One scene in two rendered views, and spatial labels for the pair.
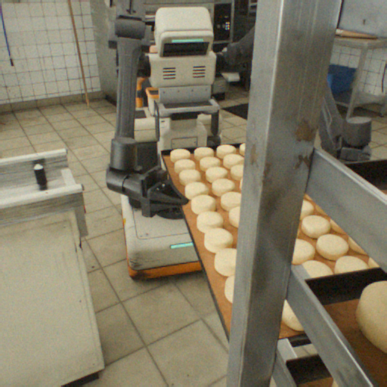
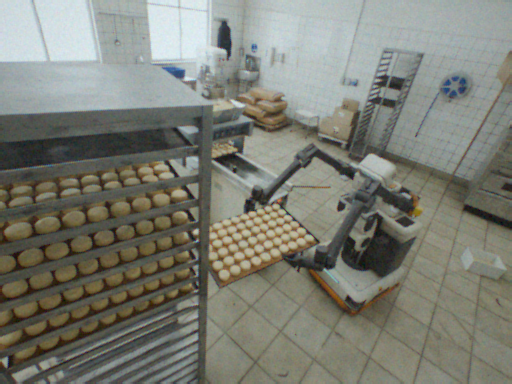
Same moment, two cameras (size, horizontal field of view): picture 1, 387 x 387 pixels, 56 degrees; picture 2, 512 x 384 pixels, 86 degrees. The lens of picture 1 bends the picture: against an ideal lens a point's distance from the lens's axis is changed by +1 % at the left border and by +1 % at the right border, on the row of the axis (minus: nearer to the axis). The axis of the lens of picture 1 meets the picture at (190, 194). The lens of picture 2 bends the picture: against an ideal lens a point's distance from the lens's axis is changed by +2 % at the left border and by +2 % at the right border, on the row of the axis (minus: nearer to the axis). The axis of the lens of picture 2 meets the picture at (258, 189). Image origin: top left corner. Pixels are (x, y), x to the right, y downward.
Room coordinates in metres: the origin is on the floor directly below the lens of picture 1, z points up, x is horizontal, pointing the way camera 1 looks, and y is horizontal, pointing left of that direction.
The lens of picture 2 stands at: (0.17, -1.19, 2.02)
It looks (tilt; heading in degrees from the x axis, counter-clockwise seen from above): 32 degrees down; 66
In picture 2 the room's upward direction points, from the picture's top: 8 degrees clockwise
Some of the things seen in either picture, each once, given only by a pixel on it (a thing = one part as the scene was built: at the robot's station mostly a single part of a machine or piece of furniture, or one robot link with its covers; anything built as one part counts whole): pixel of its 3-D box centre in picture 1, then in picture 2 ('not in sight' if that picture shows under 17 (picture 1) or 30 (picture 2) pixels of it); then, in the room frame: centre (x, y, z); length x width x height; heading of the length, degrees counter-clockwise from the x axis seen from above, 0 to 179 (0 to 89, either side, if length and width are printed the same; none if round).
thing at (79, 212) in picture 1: (74, 201); (276, 203); (1.05, 0.40, 0.77); 0.24 x 0.04 x 0.14; 25
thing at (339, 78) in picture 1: (329, 79); not in sight; (4.60, -1.73, 0.36); 0.47 x 0.38 x 0.26; 123
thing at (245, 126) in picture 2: not in sight; (212, 138); (0.68, 1.19, 1.01); 0.72 x 0.33 x 0.34; 25
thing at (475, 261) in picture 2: not in sight; (482, 263); (3.33, -0.14, 0.08); 0.30 x 0.22 x 0.16; 142
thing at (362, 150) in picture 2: not in sight; (383, 109); (3.86, 2.45, 0.93); 0.64 x 0.51 x 1.78; 34
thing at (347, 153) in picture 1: (353, 165); (305, 262); (0.82, -0.41, 1.02); 0.07 x 0.07 x 0.10; 58
